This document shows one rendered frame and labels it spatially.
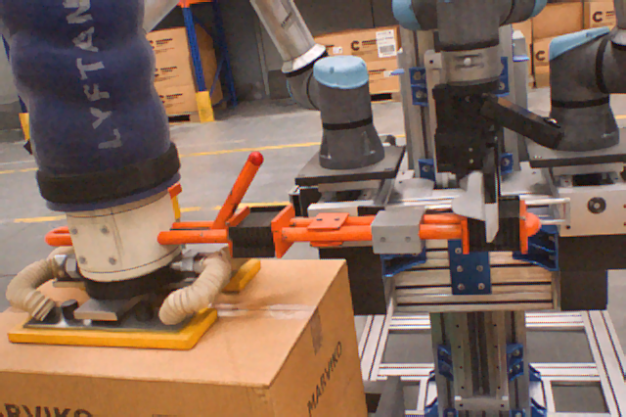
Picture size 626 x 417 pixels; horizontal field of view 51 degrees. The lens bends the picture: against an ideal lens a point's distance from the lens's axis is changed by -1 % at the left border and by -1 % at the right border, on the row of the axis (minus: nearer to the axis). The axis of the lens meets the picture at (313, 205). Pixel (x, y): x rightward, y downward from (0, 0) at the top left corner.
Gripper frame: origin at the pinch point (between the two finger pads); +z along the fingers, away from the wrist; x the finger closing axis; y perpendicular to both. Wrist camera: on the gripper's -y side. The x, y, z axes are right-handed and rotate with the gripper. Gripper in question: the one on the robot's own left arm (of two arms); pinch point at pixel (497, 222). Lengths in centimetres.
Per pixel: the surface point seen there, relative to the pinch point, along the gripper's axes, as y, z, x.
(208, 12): 436, -27, -809
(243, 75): 401, 69, -812
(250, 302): 39.9, 13.1, -0.1
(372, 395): 30, 49, -27
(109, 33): 52, -32, 5
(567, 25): -44, 45, -768
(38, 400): 67, 19, 22
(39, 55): 59, -31, 11
